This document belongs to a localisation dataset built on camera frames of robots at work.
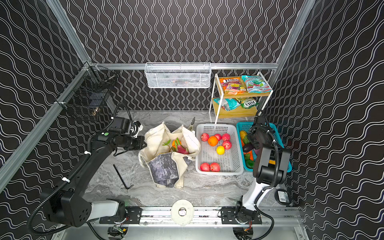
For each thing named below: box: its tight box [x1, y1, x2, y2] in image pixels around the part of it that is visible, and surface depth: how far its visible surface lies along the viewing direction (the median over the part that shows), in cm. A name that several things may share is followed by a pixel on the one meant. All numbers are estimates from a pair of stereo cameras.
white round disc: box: [170, 199, 194, 226], surface depth 77 cm
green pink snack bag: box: [241, 75, 273, 93], surface depth 85 cm
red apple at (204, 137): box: [201, 133, 210, 142], surface depth 102 cm
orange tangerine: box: [207, 136, 219, 147], surface depth 100 cm
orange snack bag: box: [219, 77, 247, 95], surface depth 85 cm
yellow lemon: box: [216, 145, 225, 155], surface depth 96 cm
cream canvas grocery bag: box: [138, 121, 201, 189], surface depth 82 cm
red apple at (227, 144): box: [222, 140, 233, 150], surface depth 97 cm
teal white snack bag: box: [213, 98, 241, 112], surface depth 102 cm
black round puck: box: [274, 188, 291, 206], surface depth 80 cm
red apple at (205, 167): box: [200, 162, 211, 172], surface depth 87 cm
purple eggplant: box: [243, 143, 254, 153], surface depth 92 cm
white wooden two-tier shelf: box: [209, 72, 274, 124], surface depth 90 cm
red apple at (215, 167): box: [210, 162, 221, 172], surface depth 87 cm
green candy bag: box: [235, 97, 259, 109], surface depth 102 cm
